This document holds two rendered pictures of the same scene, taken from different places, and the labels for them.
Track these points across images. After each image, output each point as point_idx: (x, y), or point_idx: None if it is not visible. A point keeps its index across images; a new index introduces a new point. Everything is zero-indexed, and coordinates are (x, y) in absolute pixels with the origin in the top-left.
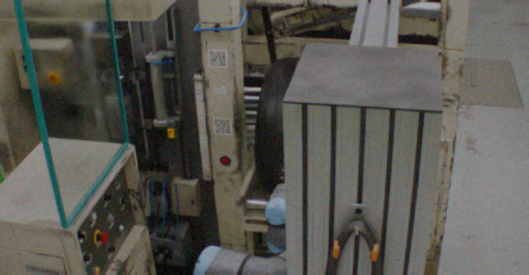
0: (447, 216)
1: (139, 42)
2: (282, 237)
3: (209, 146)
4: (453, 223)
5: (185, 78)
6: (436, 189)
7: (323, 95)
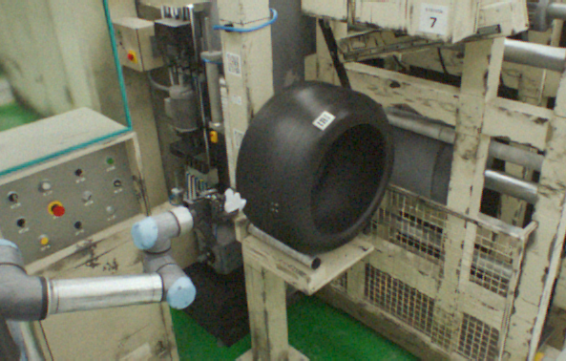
0: None
1: (214, 39)
2: (148, 265)
3: None
4: None
5: None
6: (521, 300)
7: None
